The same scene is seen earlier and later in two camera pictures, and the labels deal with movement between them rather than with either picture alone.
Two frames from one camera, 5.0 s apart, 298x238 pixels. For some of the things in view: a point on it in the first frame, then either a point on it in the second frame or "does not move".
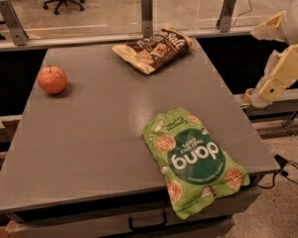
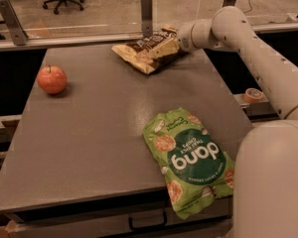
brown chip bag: x=157 y=50 does not move
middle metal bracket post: x=147 y=19 does not move
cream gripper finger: x=283 y=68 → x=169 y=47
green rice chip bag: x=193 y=165 does not move
